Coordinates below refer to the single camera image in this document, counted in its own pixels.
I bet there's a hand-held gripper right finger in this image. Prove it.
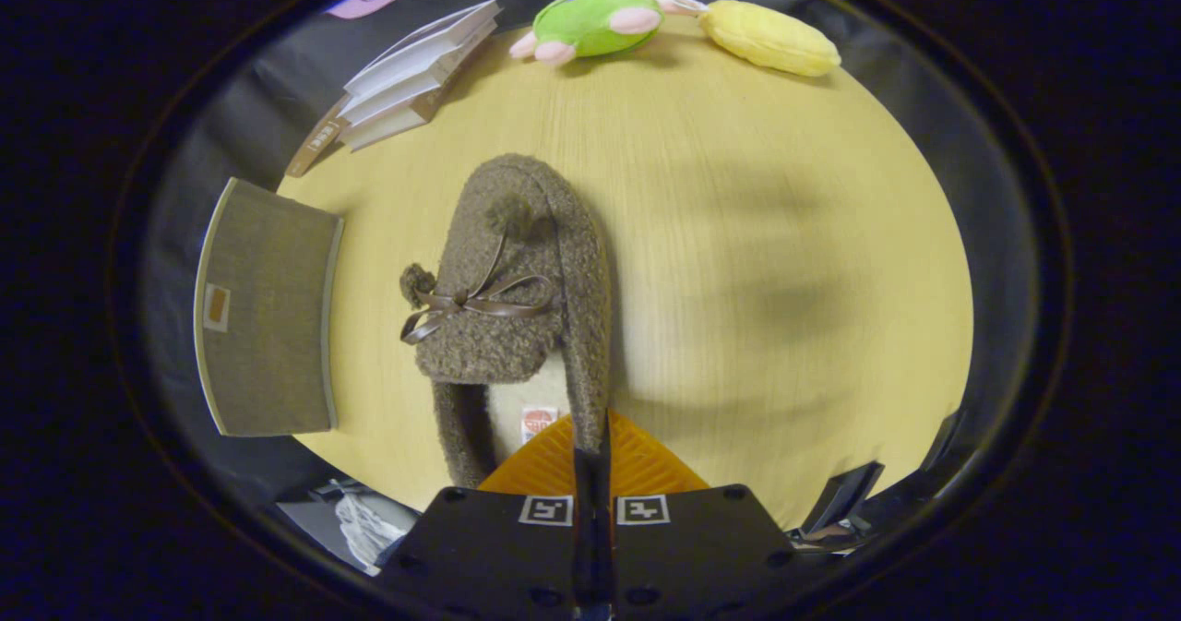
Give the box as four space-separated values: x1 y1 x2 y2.
595 407 805 621

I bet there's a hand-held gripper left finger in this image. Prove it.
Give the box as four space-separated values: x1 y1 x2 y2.
376 415 597 621

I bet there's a brown fuzzy shoe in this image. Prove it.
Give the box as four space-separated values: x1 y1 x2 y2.
399 152 614 491

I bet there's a grey fabric storage box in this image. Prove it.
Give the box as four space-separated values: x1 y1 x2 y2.
192 176 345 439

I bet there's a black angular object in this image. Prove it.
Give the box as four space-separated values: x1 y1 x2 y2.
795 460 887 548

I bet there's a brown book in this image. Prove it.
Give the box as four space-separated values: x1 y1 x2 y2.
284 95 353 179

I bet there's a white book with photo cover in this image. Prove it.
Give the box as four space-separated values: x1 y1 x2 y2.
344 0 505 98

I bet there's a black backdrop cloth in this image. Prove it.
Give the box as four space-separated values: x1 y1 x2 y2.
138 0 794 474

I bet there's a yellow plush toy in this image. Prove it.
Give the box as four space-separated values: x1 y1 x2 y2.
699 0 842 78

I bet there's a green plush toy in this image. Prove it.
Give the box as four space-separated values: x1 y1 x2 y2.
509 0 708 68

